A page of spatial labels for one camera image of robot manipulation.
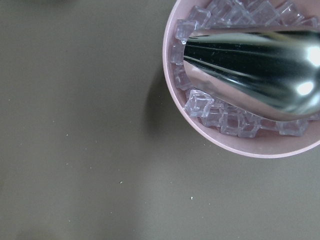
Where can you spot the clear ice cube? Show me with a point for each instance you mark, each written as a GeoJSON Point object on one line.
{"type": "Point", "coordinates": [198, 104]}

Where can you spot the pink bowl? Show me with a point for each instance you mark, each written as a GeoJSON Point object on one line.
{"type": "Point", "coordinates": [266, 144]}

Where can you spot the steel ice scoop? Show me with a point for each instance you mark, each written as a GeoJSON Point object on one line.
{"type": "Point", "coordinates": [271, 72]}

